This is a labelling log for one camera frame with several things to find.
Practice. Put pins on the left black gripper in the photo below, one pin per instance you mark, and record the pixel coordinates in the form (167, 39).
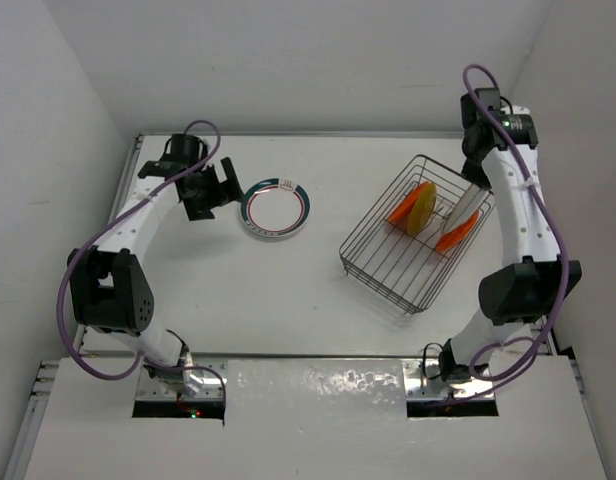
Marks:
(202, 209)

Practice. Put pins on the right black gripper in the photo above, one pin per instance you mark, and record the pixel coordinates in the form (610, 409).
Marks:
(474, 174)

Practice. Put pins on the green rimmed white plate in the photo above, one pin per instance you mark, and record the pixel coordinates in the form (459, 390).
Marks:
(275, 204)
(267, 235)

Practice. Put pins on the white plate red characters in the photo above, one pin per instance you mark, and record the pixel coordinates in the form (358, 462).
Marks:
(469, 202)

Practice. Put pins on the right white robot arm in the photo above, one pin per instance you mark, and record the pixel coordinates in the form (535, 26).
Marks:
(501, 156)

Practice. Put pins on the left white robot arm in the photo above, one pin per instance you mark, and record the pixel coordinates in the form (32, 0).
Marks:
(110, 292)

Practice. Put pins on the yellow plate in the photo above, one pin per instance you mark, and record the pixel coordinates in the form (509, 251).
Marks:
(422, 209)

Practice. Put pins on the far orange plate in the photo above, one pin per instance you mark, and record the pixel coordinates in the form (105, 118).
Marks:
(402, 211)

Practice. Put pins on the orange plate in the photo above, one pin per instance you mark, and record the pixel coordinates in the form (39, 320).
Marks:
(452, 238)
(402, 211)

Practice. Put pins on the near orange plate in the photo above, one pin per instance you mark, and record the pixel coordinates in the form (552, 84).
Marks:
(452, 238)

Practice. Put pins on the wire dish rack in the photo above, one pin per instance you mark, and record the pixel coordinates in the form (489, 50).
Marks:
(410, 271)

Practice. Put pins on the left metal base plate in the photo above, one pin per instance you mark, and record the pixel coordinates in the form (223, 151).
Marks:
(202, 383)

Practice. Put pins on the metal base plate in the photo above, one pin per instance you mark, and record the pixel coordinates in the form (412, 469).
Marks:
(422, 385)
(202, 383)

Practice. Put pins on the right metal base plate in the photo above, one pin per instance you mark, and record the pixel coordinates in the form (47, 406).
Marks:
(422, 385)

